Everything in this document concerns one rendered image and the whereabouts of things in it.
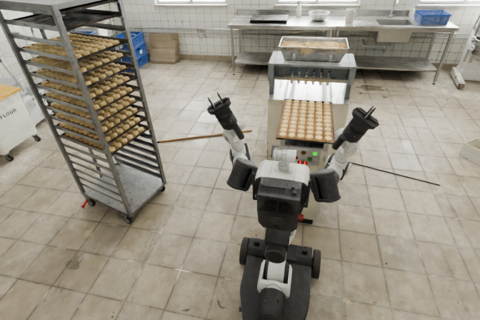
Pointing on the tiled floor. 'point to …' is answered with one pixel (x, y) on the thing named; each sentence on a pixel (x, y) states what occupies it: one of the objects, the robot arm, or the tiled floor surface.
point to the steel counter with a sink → (392, 26)
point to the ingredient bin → (13, 121)
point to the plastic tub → (471, 151)
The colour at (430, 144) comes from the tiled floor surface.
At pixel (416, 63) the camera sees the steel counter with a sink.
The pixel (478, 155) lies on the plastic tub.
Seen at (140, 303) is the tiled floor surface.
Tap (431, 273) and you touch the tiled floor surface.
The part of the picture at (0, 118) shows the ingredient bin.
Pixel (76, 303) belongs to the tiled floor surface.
